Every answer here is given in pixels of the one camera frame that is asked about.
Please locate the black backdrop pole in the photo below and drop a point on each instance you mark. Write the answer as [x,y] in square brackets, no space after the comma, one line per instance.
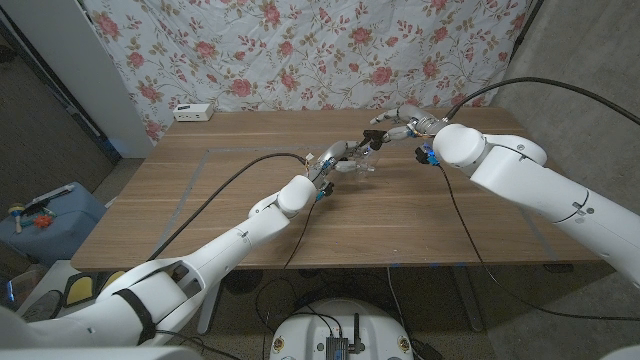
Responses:
[525,27]

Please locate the white table leg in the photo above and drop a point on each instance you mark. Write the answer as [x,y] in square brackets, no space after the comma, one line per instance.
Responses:
[210,307]
[467,300]

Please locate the white robot torso base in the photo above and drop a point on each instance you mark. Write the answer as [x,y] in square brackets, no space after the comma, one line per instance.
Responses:
[310,330]

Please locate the white wall panel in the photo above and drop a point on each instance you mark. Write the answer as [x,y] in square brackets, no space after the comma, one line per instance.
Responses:
[75,60]

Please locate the blue storage box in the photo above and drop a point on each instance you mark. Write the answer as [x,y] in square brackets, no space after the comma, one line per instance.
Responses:
[65,235]

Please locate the yellow toy maraca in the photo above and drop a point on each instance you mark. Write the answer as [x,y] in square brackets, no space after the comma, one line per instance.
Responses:
[16,212]

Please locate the round black floor fan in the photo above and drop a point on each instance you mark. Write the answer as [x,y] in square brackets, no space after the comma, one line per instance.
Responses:
[242,281]

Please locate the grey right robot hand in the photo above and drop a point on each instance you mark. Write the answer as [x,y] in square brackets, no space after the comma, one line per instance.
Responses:
[417,117]

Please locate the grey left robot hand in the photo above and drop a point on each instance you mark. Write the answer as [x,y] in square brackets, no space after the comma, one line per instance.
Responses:
[335,150]

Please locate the white power strip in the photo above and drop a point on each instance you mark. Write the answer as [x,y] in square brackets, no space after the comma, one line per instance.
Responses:
[192,112]

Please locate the red toy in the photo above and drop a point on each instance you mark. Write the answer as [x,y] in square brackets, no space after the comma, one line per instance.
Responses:
[43,221]

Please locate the floral backdrop cloth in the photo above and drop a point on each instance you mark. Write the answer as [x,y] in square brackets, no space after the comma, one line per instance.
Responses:
[310,55]

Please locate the yellow and black pad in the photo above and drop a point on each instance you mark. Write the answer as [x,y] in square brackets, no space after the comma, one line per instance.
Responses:
[80,290]

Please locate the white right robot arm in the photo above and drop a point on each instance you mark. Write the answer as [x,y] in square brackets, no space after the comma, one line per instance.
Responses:
[525,175]

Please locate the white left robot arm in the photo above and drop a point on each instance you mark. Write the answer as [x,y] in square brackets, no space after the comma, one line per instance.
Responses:
[220,255]

